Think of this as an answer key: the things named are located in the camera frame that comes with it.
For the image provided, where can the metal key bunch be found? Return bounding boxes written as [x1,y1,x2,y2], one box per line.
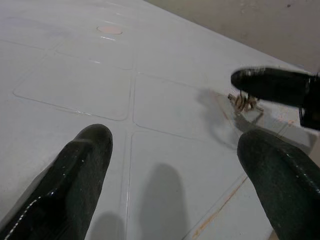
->
[226,91,265,116]

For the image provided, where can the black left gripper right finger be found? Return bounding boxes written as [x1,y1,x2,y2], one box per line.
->
[236,128,320,240]

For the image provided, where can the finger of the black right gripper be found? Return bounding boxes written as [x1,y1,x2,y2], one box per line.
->
[230,65,313,107]

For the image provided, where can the round pink table hole cap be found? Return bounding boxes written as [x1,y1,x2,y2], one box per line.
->
[96,24,124,35]

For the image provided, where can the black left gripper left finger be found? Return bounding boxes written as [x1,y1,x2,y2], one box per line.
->
[0,123,113,240]

